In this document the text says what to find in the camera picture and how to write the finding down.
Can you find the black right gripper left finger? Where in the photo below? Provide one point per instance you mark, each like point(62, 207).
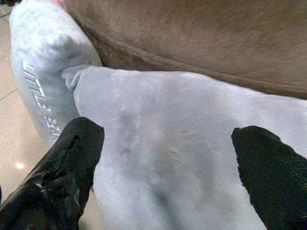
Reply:
point(55, 182)

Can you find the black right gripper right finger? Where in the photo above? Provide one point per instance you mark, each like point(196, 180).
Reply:
point(275, 175)

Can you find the plain grey pillow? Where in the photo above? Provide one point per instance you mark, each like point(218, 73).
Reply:
point(172, 148)

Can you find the grey pillow with white lettering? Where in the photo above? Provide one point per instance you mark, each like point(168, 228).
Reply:
point(45, 62)

